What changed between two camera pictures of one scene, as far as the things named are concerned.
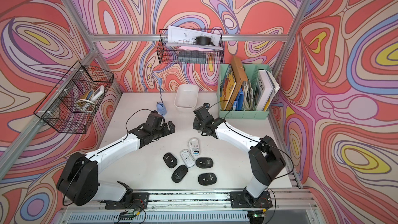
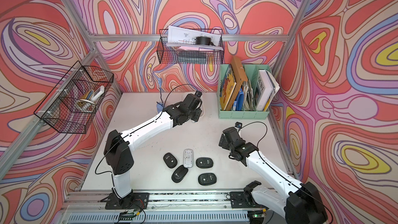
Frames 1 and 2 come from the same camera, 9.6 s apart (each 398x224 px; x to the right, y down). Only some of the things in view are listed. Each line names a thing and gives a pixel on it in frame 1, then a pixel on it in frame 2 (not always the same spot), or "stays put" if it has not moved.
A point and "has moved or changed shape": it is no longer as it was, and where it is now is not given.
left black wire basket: x=73 y=101 stays put
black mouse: x=204 y=163 stays put
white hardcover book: x=266 y=87 stays put
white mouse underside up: x=187 y=158 has moved or changed shape
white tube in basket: x=100 y=91 stays put
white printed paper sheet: x=179 y=37 stays put
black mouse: x=170 y=160 stays put
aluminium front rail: x=289 y=207 stays put
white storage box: x=186 y=96 has moved or changed shape
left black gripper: x=167 y=131 to x=198 y=113
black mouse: x=207 y=179 stays put
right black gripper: x=195 y=124 to x=223 y=142
